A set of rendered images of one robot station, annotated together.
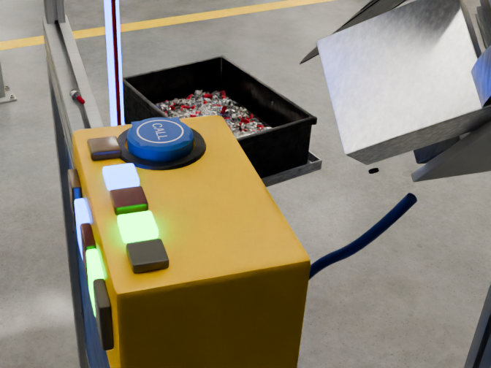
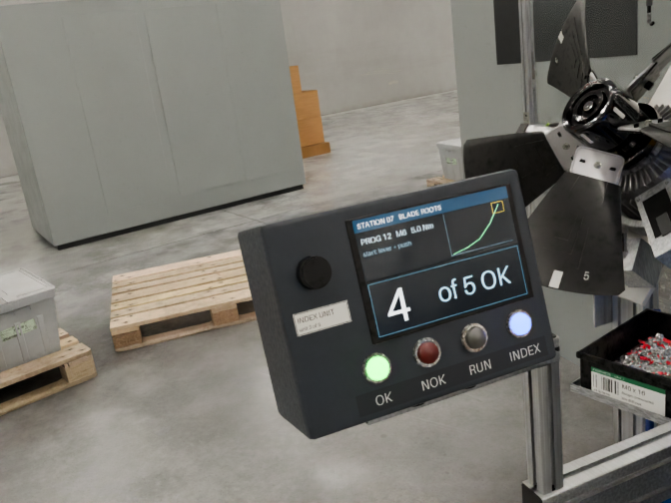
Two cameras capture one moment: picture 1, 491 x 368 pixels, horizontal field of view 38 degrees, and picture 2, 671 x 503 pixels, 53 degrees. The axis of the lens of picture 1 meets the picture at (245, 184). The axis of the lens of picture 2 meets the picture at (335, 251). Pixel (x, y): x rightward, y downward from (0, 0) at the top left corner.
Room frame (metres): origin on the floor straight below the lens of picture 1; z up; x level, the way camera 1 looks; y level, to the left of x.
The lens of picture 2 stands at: (1.32, 1.00, 1.39)
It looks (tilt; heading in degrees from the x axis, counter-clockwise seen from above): 17 degrees down; 270
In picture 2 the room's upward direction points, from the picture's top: 8 degrees counter-clockwise
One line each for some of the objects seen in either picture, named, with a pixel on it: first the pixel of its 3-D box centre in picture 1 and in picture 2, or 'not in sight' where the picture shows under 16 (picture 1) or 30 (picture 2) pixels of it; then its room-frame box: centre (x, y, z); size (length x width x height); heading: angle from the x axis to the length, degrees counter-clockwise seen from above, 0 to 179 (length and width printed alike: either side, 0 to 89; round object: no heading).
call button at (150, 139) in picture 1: (160, 141); not in sight; (0.38, 0.05, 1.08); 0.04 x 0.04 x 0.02
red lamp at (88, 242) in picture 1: (89, 255); not in sight; (0.31, 0.08, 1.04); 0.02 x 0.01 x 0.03; 20
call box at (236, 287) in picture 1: (177, 255); not in sight; (0.34, 0.04, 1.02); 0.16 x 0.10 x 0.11; 20
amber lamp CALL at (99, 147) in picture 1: (104, 147); not in sight; (0.37, 0.09, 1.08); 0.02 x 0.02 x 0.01; 20
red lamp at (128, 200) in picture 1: (128, 200); not in sight; (0.31, 0.06, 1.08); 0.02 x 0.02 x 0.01; 20
